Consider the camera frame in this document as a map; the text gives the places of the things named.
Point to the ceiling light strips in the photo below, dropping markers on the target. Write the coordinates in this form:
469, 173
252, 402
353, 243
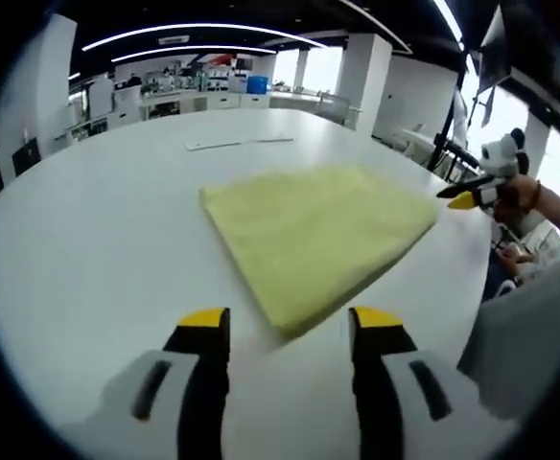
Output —
203, 26

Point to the dark overhead monitor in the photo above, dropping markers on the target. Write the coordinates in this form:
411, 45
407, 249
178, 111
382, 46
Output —
496, 52

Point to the yellow and blue garment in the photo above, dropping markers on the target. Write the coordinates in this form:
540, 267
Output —
318, 230

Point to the blue plastic crate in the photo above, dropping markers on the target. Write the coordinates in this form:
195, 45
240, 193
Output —
257, 84

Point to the white counter cabinets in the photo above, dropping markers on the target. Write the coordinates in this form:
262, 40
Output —
203, 101

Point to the black monitor stand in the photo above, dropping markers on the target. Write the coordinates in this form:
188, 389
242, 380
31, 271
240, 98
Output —
445, 129

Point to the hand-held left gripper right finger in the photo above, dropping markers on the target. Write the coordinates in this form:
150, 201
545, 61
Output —
404, 407

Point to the white square pillar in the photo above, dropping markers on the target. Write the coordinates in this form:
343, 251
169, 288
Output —
45, 86
364, 81

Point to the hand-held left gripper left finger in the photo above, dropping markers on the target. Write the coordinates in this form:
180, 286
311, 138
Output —
165, 412

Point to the small black monitor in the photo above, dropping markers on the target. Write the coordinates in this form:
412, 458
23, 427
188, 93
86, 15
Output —
25, 157

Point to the person's right hand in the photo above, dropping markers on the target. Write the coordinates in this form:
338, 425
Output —
517, 197

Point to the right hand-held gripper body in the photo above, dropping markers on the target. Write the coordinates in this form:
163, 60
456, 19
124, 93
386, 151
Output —
503, 158

